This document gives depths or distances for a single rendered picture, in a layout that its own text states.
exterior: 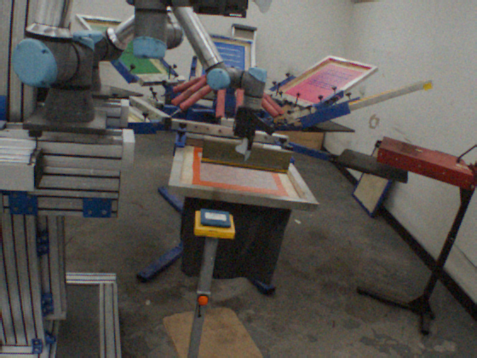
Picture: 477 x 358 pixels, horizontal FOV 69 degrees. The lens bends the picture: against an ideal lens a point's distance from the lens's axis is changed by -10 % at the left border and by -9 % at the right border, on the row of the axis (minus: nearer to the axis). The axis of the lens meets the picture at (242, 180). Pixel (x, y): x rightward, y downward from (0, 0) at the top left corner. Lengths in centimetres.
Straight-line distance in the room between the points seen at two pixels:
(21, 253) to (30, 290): 18
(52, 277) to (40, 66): 94
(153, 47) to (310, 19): 548
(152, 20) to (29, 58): 31
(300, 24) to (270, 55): 68
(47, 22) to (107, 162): 42
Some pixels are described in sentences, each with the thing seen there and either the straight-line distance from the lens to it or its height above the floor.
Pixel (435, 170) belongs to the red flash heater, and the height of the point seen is 107.
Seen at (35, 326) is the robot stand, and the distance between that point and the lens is 179.
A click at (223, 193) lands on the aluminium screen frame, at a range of 145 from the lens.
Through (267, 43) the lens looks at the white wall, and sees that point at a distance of 614.
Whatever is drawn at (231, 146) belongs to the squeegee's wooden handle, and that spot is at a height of 113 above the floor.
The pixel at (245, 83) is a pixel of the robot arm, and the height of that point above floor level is 138.
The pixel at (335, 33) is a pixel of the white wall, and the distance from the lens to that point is 640.
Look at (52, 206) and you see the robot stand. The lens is 126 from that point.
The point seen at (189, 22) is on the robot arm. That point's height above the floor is 157.
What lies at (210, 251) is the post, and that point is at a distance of 133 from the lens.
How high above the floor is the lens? 154
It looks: 20 degrees down
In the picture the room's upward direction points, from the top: 11 degrees clockwise
